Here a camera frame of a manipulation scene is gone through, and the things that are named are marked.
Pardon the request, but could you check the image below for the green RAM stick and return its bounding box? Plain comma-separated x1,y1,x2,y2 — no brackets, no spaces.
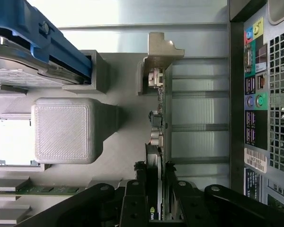
0,185,86,196

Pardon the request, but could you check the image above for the grey 3D-printed parts rack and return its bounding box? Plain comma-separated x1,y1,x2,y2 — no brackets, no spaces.
0,49,173,227

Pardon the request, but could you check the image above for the black open PC case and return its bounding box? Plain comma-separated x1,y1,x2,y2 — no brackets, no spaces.
228,0,284,227

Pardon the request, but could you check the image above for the silver CPU chip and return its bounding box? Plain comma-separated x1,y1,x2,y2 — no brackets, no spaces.
0,117,37,166

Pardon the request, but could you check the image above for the silver hard disk drive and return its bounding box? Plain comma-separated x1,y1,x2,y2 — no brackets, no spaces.
0,30,86,86

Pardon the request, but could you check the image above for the blue plastic disk caddy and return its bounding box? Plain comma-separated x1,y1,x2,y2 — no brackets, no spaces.
0,0,93,84

